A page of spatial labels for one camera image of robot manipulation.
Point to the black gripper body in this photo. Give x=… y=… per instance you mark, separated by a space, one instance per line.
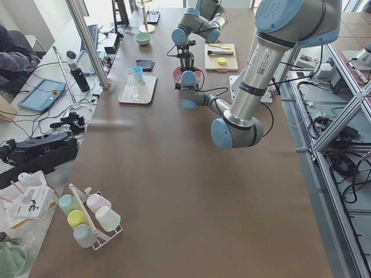
x=185 y=62

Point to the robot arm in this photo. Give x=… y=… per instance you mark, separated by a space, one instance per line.
x=206 y=19
x=279 y=26

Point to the light blue cup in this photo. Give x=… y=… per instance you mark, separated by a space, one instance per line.
x=138 y=73

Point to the pink cup on rack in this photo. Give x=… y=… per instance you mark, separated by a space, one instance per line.
x=95 y=201

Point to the white cup on rack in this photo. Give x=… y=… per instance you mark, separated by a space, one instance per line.
x=107 y=218

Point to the green cup on rack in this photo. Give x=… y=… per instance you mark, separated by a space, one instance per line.
x=67 y=204

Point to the yellow cup on rack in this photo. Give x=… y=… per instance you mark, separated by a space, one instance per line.
x=75 y=218

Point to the grey-blue cup on rack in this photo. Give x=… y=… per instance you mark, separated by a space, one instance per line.
x=84 y=235

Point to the pink bowl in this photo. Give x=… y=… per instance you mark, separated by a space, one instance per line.
x=176 y=75

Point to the steel muddler black tip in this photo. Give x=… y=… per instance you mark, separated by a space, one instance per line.
x=219 y=53

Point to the bamboo cutting board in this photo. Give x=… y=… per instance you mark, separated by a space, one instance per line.
x=211 y=62

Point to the half lemon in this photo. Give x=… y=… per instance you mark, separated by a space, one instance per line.
x=221 y=61

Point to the grey folded cloth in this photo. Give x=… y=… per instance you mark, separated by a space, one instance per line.
x=145 y=64

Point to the yellow plastic knife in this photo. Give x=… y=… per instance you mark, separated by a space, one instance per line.
x=218 y=46

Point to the green bowl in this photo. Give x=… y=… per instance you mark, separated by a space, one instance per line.
x=143 y=38

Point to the wooden mug tree stand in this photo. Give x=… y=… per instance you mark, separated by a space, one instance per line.
x=145 y=27

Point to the black tray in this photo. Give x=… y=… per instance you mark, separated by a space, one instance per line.
x=152 y=17

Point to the cream rabbit tray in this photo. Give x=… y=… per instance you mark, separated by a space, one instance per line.
x=145 y=90

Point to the clear wine glass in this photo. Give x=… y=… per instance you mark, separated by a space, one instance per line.
x=131 y=82

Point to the blue teach pendant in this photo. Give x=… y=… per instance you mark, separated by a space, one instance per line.
x=84 y=63
x=43 y=95

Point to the black thermos bottle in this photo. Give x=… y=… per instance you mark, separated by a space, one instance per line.
x=78 y=75

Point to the black bag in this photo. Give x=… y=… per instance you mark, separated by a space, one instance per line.
x=39 y=153

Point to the white product box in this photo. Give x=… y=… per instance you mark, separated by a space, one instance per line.
x=34 y=204

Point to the aluminium frame post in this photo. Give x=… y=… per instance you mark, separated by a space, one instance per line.
x=77 y=16

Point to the white wire cup rack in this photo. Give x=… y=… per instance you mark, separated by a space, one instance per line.
x=103 y=237

